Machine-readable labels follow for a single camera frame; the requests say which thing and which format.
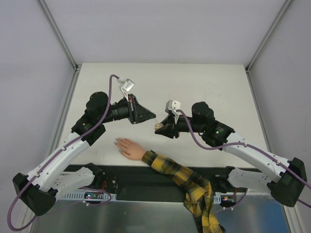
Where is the beige nail polish bottle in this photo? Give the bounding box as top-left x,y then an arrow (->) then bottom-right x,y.
154,123 -> 164,130

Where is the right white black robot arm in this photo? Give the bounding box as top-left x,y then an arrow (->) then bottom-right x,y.
155,100 -> 310,207

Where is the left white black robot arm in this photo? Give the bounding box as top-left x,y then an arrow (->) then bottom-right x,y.
13,92 -> 156,216

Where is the mannequin hand with painted nails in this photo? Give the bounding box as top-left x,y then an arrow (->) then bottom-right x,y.
114,138 -> 146,161

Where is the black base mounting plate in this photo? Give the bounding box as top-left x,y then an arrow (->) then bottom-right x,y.
58,164 -> 273,201

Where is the yellow black plaid shirt sleeve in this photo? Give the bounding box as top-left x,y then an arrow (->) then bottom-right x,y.
142,151 -> 225,233

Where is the left control board green led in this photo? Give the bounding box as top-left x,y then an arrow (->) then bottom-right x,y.
84,192 -> 104,200

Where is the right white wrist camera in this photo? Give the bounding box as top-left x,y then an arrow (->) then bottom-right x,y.
165,100 -> 181,124

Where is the left aluminium frame post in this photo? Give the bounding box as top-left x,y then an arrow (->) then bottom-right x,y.
37,0 -> 82,71

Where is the aluminium frame post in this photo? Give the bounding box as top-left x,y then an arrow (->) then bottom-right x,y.
37,0 -> 82,71
245,0 -> 294,73

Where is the white slotted cable duct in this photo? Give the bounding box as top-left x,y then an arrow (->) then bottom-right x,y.
59,190 -> 117,201

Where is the right aluminium frame post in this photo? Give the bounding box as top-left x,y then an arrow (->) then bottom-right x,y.
245,0 -> 294,73

